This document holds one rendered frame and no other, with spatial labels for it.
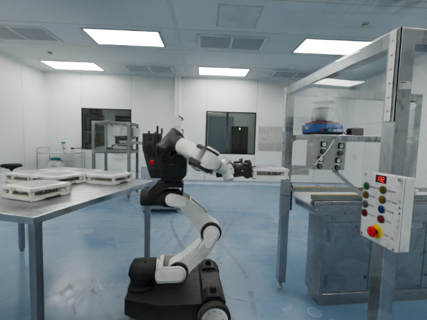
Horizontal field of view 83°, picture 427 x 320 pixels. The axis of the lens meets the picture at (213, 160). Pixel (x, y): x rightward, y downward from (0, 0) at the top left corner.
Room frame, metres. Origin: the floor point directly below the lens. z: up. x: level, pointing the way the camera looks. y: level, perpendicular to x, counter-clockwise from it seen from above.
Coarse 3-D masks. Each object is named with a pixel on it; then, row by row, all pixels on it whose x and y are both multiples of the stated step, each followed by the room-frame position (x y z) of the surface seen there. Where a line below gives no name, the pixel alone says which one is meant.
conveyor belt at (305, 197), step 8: (296, 192) 1.85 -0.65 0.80; (304, 192) 1.85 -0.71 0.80; (312, 192) 1.86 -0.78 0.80; (320, 192) 1.87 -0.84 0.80; (328, 192) 1.88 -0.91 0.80; (336, 192) 1.89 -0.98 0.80; (344, 192) 1.90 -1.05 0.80; (352, 192) 1.91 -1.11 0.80; (424, 192) 2.00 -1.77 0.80; (304, 200) 1.69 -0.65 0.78; (312, 200) 1.62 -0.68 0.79; (320, 200) 1.63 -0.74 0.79; (328, 200) 1.64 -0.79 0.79; (336, 200) 1.64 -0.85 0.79; (344, 200) 1.65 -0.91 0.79; (352, 200) 1.66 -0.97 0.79; (360, 200) 1.67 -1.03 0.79; (416, 200) 1.72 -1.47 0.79; (424, 200) 1.73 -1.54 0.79
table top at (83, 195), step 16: (0, 176) 2.09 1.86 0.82; (0, 192) 1.47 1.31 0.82; (80, 192) 1.54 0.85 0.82; (96, 192) 1.55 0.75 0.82; (112, 192) 1.56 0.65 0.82; (128, 192) 1.72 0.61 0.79; (0, 208) 1.15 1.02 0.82; (16, 208) 1.15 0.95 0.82; (32, 208) 1.16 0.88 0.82; (48, 208) 1.17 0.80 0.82; (64, 208) 1.19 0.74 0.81; (80, 208) 1.29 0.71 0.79; (32, 224) 1.03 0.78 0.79
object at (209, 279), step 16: (128, 272) 1.56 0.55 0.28; (144, 272) 1.54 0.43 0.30; (192, 272) 1.78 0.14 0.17; (208, 272) 1.75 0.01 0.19; (128, 288) 1.53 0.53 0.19; (144, 288) 1.53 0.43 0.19; (160, 288) 1.57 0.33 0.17; (176, 288) 1.57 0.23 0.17; (192, 288) 1.58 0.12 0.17; (208, 288) 1.52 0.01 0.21; (128, 304) 1.45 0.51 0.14; (144, 304) 1.42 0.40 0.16; (160, 304) 1.41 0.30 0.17; (176, 304) 1.41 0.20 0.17; (192, 304) 1.42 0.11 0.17
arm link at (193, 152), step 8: (176, 144) 1.32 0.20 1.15; (184, 144) 1.29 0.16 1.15; (192, 144) 1.27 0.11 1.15; (200, 144) 1.25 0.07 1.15; (184, 152) 1.27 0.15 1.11; (192, 152) 1.24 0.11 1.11; (200, 152) 1.24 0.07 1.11; (216, 152) 1.24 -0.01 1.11; (192, 160) 1.24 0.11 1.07; (200, 168) 1.22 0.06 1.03
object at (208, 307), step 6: (216, 300) 1.42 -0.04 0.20; (204, 306) 1.39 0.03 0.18; (210, 306) 1.37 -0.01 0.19; (216, 306) 1.37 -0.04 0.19; (222, 306) 1.38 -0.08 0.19; (198, 312) 1.40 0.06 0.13; (204, 312) 1.37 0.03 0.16; (210, 312) 1.38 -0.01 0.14; (216, 312) 1.39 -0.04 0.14; (222, 312) 1.39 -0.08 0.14; (228, 312) 1.38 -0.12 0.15; (198, 318) 1.37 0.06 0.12; (204, 318) 1.38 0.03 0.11; (210, 318) 1.38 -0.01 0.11; (216, 318) 1.39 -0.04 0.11; (222, 318) 1.39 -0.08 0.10; (228, 318) 1.38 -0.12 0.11
